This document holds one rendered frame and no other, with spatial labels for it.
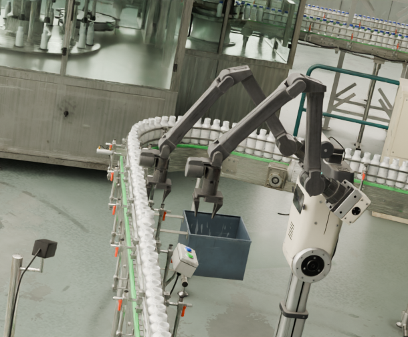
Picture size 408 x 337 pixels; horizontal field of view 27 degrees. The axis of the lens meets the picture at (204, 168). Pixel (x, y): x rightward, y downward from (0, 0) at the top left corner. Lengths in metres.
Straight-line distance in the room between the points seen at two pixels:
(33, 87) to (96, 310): 2.35
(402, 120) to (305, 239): 4.24
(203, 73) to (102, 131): 2.18
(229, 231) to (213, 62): 4.63
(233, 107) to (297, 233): 5.74
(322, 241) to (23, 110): 4.04
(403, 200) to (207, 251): 1.63
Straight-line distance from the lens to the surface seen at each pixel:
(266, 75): 9.02
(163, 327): 2.80
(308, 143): 3.07
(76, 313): 5.17
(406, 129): 7.54
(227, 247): 4.13
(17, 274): 2.64
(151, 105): 6.96
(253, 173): 5.32
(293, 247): 3.41
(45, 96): 6.94
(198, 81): 8.92
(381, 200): 5.32
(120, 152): 4.69
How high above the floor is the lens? 2.54
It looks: 18 degrees down
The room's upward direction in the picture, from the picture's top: 11 degrees clockwise
